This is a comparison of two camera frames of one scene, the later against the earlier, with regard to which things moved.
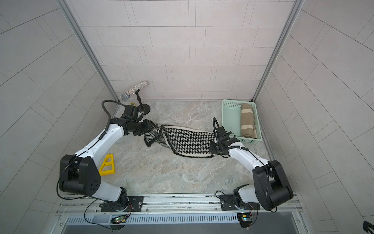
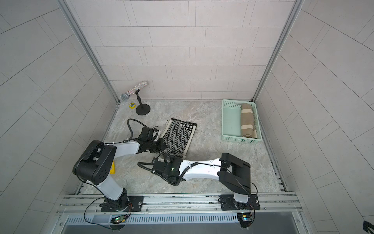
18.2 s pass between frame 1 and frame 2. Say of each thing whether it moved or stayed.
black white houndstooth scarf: moved
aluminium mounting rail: stayed
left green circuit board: stayed
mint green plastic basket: stayed
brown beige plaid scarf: stayed
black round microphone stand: stayed
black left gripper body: moved
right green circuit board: stayed
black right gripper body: moved
